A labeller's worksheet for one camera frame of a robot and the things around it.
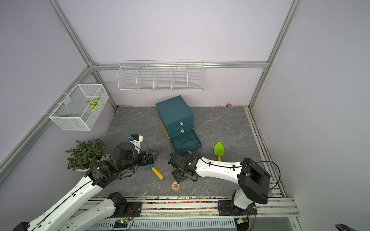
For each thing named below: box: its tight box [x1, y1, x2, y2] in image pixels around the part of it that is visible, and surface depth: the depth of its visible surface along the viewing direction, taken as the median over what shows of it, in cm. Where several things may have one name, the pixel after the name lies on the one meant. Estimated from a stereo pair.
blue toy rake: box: [143, 164, 166, 181], surface depth 86 cm
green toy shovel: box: [213, 141, 225, 162], surface depth 96 cm
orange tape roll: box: [171, 180, 181, 192], surface depth 82 cm
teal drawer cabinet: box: [155, 95, 203, 156], surface depth 93 cm
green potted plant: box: [65, 138, 111, 172], surface depth 75 cm
